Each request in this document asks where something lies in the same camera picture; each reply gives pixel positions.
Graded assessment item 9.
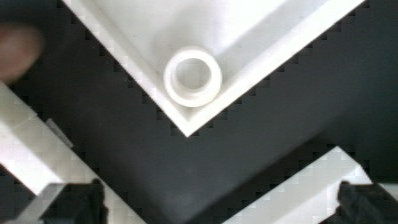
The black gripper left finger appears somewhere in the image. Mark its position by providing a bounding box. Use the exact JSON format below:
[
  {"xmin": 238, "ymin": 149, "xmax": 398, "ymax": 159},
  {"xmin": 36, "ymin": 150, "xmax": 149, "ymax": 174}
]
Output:
[{"xmin": 45, "ymin": 179, "xmax": 109, "ymax": 224}]

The white left fence wall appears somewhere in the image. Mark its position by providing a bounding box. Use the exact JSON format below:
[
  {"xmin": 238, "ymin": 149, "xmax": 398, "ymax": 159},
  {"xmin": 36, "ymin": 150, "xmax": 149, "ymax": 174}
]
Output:
[{"xmin": 0, "ymin": 81, "xmax": 148, "ymax": 224}]

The white right fence wall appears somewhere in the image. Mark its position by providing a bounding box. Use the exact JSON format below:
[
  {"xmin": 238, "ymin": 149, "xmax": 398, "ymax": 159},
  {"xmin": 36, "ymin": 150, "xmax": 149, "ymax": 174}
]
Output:
[{"xmin": 222, "ymin": 145, "xmax": 398, "ymax": 224}]

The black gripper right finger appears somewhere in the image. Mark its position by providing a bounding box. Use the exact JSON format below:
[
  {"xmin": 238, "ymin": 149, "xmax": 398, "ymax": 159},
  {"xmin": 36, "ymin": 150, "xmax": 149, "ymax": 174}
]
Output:
[{"xmin": 320, "ymin": 182, "xmax": 398, "ymax": 224}]

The white square tabletop part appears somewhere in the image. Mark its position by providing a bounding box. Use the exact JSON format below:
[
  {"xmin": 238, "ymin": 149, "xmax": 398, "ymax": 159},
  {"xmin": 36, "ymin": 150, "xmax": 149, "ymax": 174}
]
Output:
[{"xmin": 62, "ymin": 0, "xmax": 364, "ymax": 135}]

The white fence wall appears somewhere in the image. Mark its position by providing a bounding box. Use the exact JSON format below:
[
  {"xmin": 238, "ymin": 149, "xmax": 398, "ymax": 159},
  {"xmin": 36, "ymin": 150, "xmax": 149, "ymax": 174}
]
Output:
[
  {"xmin": 0, "ymin": 81, "xmax": 148, "ymax": 224},
  {"xmin": 222, "ymin": 145, "xmax": 398, "ymax": 224}
]

